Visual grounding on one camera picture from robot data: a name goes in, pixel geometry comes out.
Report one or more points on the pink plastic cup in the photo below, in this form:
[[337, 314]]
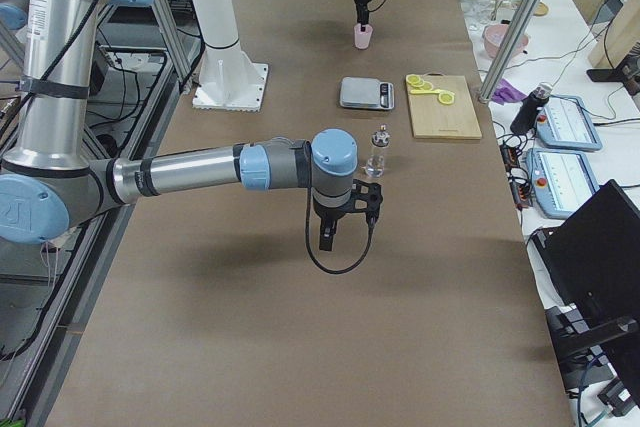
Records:
[[362, 35]]

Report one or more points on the glass sauce dispenser bottle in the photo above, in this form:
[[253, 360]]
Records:
[[380, 141]]

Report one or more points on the digital kitchen scale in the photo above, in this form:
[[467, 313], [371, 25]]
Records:
[[367, 94]]

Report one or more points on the yellow plastic knife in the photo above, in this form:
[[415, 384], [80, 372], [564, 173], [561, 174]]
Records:
[[429, 92]]

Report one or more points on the lemon slice front single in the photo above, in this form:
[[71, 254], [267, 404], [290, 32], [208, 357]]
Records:
[[446, 97]]

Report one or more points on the bamboo cutting board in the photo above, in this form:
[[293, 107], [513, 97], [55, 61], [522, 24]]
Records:
[[432, 120]]

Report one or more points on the pink bowl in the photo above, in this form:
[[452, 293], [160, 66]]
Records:
[[493, 37]]

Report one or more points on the purple cloth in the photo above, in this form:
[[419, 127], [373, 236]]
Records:
[[505, 92]]

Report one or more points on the black water bottle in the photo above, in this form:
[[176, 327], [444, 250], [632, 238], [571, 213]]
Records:
[[525, 119]]

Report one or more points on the far teach pendant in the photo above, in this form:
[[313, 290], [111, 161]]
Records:
[[563, 123]]

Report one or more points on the teach pendant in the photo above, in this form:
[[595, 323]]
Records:
[[562, 180], [563, 123]]

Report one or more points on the near teach pendant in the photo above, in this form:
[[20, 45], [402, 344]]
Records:
[[562, 180]]

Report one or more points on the black monitor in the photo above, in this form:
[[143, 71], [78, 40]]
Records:
[[593, 261]]

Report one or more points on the gripper camera mount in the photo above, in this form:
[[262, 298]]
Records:
[[365, 198]]

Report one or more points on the white metal mount base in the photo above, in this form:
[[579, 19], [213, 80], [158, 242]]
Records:
[[228, 79]]

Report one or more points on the aluminium frame post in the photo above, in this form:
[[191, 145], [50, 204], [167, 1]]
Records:
[[516, 29]]

